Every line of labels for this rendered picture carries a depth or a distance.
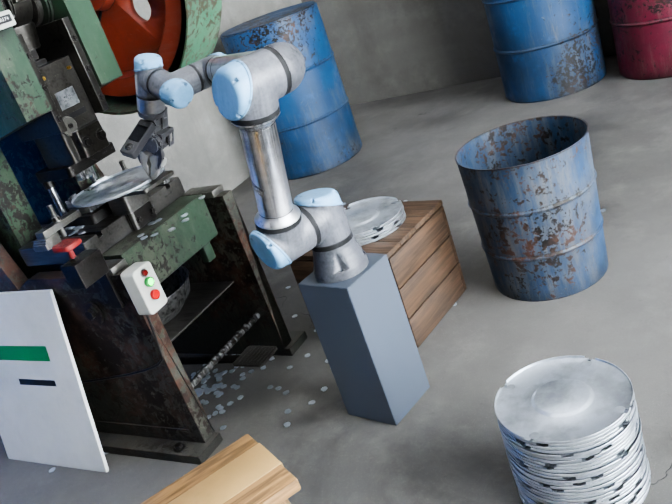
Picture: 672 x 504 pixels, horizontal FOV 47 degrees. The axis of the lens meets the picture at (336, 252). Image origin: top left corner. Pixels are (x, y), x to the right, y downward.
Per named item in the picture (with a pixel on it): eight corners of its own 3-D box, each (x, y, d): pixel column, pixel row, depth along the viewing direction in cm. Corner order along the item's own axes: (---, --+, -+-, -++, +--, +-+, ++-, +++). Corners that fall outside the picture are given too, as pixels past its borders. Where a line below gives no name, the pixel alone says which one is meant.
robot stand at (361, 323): (430, 386, 224) (386, 253, 206) (396, 426, 212) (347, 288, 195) (382, 377, 236) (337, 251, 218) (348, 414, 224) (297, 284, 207)
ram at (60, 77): (120, 142, 231) (76, 46, 219) (85, 162, 220) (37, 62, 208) (82, 149, 240) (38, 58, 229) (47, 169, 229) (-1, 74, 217)
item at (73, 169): (121, 157, 238) (113, 141, 235) (76, 185, 223) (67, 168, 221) (87, 163, 246) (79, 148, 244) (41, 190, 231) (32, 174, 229)
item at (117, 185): (119, 202, 211) (118, 200, 211) (53, 211, 227) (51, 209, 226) (182, 160, 232) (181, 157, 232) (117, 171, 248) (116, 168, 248)
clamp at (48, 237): (88, 223, 231) (73, 192, 227) (48, 250, 219) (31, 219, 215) (75, 225, 235) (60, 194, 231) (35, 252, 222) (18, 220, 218)
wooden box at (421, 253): (467, 288, 268) (441, 199, 255) (415, 351, 243) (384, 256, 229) (375, 284, 293) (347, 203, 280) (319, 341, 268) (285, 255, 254)
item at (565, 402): (533, 350, 183) (532, 347, 183) (655, 369, 163) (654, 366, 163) (470, 426, 166) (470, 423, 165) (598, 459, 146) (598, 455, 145)
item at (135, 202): (191, 208, 230) (174, 167, 225) (162, 230, 220) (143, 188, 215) (134, 215, 244) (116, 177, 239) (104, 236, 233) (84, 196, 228)
